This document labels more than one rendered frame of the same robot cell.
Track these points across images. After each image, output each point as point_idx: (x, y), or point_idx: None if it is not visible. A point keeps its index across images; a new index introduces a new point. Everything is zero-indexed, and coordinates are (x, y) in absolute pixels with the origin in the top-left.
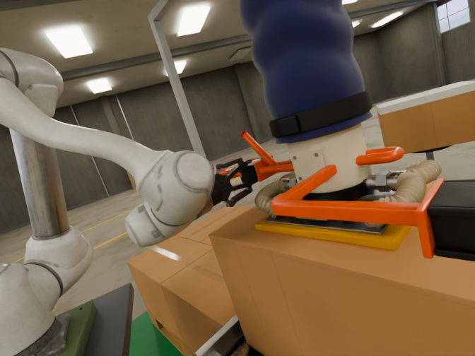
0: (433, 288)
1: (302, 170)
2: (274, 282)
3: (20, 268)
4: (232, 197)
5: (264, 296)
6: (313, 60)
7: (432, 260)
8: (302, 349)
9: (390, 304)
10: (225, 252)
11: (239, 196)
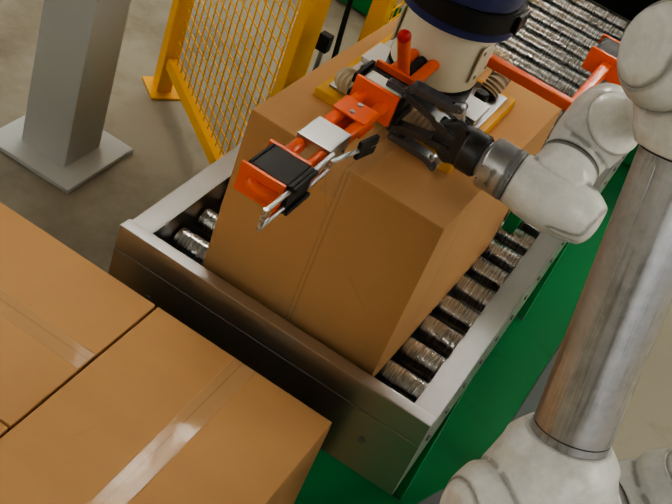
0: (555, 112)
1: (480, 66)
2: (480, 209)
3: (650, 450)
4: (423, 153)
5: (456, 245)
6: None
7: (527, 100)
8: (450, 271)
9: (537, 141)
10: (450, 233)
11: (423, 146)
